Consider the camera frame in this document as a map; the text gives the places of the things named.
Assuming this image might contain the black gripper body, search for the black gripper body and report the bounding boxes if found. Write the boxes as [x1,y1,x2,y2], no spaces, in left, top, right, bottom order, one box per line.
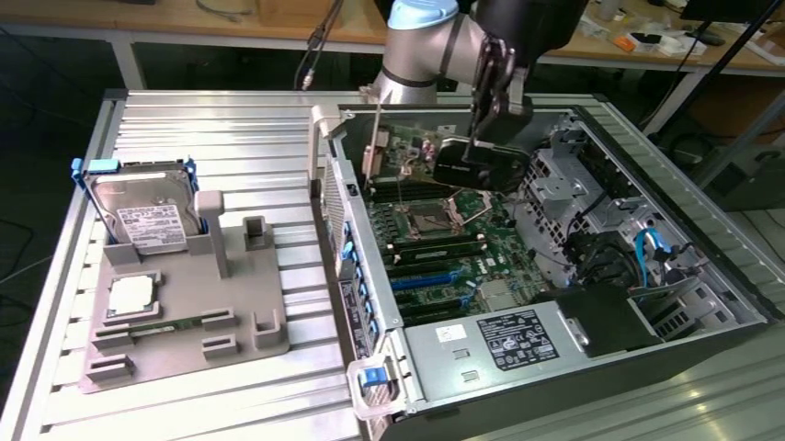
[479,0,581,62]

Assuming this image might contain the GPU card with black fan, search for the GPU card with black fan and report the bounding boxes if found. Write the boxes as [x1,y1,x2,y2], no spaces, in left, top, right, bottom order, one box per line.
[360,84,531,193]

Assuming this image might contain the black RAM slot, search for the black RAM slot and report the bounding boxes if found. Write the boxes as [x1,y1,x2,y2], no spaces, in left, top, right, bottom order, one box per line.
[370,191,460,204]
[385,232,488,252]
[368,180,453,192]
[370,186,456,198]

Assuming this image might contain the long black expansion slot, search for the long black expansion slot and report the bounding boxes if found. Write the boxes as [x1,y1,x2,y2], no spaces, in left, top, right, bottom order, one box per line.
[397,258,491,279]

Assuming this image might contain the blue expansion slot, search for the blue expansion slot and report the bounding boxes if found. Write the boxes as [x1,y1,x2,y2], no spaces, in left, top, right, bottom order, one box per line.
[390,270,463,291]

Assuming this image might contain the short black expansion slot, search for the short black expansion slot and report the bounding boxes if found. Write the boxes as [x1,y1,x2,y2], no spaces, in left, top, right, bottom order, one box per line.
[397,291,465,308]
[401,305,469,323]

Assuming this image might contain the metal disk bay cage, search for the metal disk bay cage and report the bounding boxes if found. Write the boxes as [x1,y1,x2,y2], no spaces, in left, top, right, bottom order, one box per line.
[524,112,661,231]

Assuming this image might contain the metal socket cover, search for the metal socket cover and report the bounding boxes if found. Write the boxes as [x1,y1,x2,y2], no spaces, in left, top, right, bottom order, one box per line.
[447,188,493,217]

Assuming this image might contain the white plastic part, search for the white plastic part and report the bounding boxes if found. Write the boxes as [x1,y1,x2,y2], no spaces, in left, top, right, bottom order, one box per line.
[631,30,703,57]

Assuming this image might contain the CPU socket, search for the CPU socket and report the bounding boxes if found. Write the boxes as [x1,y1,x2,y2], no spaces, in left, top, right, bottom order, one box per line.
[401,201,461,243]

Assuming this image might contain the green motherboard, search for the green motherboard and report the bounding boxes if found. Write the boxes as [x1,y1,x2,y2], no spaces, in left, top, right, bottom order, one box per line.
[361,121,557,327]

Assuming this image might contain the black monitor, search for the black monitor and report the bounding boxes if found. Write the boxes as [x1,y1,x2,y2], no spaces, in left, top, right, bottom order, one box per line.
[679,0,785,24]

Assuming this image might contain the black slanted pole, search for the black slanted pole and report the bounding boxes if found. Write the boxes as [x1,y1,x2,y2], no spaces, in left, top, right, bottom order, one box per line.
[643,0,776,135]

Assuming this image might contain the cardboard box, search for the cardboard box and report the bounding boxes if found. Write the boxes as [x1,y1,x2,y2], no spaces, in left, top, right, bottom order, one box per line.
[254,0,342,29]

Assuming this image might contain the silver chipset heatsink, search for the silver chipset heatsink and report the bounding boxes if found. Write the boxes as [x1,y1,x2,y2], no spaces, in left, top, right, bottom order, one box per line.
[477,280,519,314]

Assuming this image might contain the black equipment box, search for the black equipment box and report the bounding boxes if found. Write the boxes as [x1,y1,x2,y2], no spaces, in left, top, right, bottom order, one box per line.
[704,146,785,212]

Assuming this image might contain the black plastic cover box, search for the black plastic cover box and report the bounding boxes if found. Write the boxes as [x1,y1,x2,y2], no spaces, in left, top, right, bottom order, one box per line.
[531,283,668,360]

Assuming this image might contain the grey power supply unit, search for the grey power supply unit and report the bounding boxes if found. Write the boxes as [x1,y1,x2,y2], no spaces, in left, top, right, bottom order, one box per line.
[400,305,595,405]

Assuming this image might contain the silver hard disk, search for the silver hard disk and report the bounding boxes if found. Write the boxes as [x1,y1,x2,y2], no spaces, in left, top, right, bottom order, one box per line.
[87,170,190,256]

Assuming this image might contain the black and grey PC case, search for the black and grey PC case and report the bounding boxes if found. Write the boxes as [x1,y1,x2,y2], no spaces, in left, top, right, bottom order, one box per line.
[305,103,785,441]

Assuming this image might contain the grey parts rack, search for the grey parts rack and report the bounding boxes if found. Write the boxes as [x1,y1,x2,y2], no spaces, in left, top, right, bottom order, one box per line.
[79,187,292,396]

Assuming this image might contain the blue disk carrier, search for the blue disk carrier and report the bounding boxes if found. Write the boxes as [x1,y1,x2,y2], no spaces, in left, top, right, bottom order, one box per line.
[70,155,205,240]

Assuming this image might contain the silver CPU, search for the silver CPU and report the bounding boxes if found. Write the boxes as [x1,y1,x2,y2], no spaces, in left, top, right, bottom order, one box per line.
[107,277,159,318]

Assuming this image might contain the green RAM stick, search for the green RAM stick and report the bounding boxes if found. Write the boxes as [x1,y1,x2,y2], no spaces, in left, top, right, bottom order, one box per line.
[102,319,205,335]

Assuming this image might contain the wire locking lever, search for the wire locking lever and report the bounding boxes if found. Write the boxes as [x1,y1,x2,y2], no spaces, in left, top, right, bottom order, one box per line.
[396,167,410,217]

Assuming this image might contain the hanging cable with connector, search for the hanging cable with connector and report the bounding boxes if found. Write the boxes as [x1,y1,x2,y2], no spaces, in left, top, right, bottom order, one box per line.
[298,0,345,91]

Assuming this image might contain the black power wire bundle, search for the black power wire bundle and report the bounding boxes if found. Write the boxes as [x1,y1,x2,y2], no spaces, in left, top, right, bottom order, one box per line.
[564,215,702,295]

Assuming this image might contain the blue data wire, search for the blue data wire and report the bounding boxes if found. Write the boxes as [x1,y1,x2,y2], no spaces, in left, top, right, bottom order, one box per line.
[633,220,672,290]

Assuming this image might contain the wooden desk white frame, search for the wooden desk white frame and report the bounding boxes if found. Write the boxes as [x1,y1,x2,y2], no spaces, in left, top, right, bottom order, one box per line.
[539,0,785,134]
[0,0,392,91]

